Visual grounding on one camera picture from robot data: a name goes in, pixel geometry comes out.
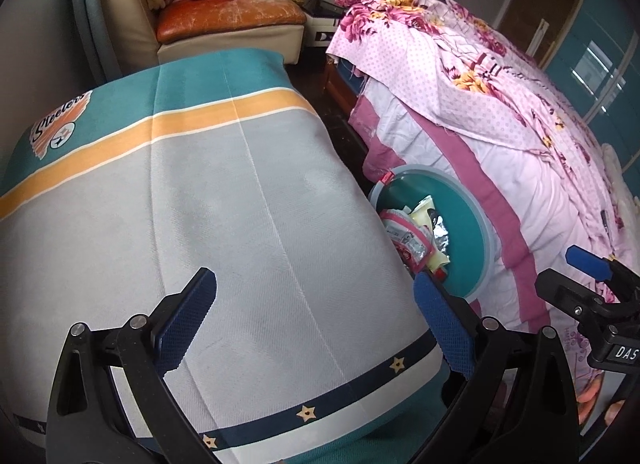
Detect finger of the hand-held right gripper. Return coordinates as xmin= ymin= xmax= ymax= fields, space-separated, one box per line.
xmin=534 ymin=269 xmax=622 ymax=331
xmin=565 ymin=244 xmax=640 ymax=303

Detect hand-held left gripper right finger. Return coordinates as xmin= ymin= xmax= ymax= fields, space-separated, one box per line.
xmin=414 ymin=271 xmax=581 ymax=464

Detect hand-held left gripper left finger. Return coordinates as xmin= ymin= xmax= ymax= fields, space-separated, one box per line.
xmin=46 ymin=266 xmax=218 ymax=464

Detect pink white snack packet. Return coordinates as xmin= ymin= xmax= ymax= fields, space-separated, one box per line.
xmin=380 ymin=209 xmax=431 ymax=270

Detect teal round bin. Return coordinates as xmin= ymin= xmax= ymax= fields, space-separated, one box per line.
xmin=369 ymin=166 xmax=496 ymax=301

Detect person's right hand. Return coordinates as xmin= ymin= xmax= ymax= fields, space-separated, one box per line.
xmin=575 ymin=373 xmax=636 ymax=427

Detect white fluffy blanket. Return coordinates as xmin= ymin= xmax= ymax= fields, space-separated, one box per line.
xmin=602 ymin=144 xmax=640 ymax=225

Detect silver foil wrapper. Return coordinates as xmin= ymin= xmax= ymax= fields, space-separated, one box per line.
xmin=430 ymin=216 xmax=453 ymax=255

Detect pale yellow packet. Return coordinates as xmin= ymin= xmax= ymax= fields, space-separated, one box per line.
xmin=410 ymin=196 xmax=442 ymax=230

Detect pink floral quilt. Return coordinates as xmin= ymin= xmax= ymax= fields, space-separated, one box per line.
xmin=325 ymin=0 xmax=640 ymax=360

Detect teal wardrobe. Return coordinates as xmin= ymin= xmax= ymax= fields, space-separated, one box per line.
xmin=520 ymin=0 xmax=640 ymax=155

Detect orange seat cushion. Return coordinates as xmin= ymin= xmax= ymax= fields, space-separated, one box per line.
xmin=156 ymin=0 xmax=307 ymax=45

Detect cream sofa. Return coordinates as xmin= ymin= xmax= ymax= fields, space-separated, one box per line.
xmin=97 ymin=0 xmax=307 ymax=77

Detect black media devices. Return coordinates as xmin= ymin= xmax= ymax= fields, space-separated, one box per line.
xmin=304 ymin=0 xmax=347 ymax=47

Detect wooden bed frame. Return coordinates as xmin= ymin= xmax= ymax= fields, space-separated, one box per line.
xmin=324 ymin=56 xmax=362 ymax=105

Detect grey metal door frame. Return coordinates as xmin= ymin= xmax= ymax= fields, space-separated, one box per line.
xmin=67 ymin=0 xmax=123 ymax=85

